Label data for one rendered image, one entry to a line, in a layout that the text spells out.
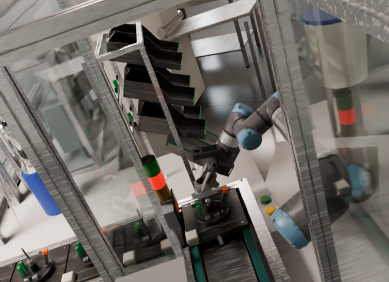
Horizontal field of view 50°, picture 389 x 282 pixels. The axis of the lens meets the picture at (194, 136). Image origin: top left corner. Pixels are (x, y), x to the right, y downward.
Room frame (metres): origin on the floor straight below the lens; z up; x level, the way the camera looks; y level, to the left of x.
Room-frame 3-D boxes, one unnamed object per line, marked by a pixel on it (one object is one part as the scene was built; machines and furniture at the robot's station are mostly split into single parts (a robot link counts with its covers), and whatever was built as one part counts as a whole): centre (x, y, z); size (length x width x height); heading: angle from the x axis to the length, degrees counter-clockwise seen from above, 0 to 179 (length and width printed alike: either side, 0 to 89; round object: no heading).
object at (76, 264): (1.32, 0.54, 1.01); 0.24 x 0.24 x 0.13; 88
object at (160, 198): (1.12, 0.16, 1.29); 0.05 x 0.05 x 0.05
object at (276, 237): (1.21, -0.17, 0.93); 0.21 x 0.07 x 0.06; 178
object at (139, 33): (1.67, 0.15, 1.26); 0.36 x 0.21 x 0.80; 178
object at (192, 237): (1.21, 0.14, 0.97); 0.05 x 0.05 x 0.04; 88
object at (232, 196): (1.31, 0.04, 0.96); 0.24 x 0.24 x 0.02; 88
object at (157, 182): (1.12, 0.16, 1.34); 0.05 x 0.05 x 0.05
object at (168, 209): (1.12, 0.16, 1.29); 0.12 x 0.05 x 0.25; 178
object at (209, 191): (1.31, 0.05, 1.11); 0.08 x 0.04 x 0.07; 88
